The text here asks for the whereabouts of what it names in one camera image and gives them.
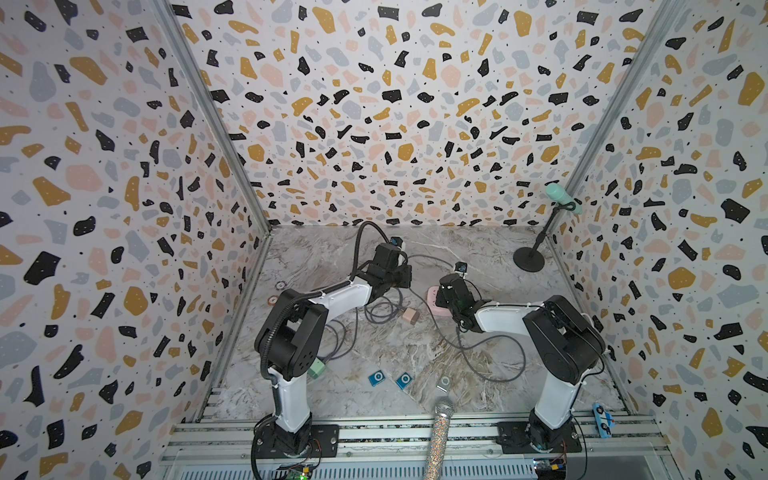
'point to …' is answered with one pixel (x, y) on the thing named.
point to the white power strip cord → (434, 245)
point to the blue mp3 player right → (404, 380)
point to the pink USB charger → (411, 316)
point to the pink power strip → (431, 293)
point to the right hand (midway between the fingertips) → (449, 288)
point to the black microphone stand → (531, 259)
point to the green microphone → (559, 194)
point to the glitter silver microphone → (443, 410)
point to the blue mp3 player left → (376, 378)
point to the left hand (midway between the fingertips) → (417, 269)
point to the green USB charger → (316, 369)
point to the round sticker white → (280, 285)
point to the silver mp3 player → (444, 383)
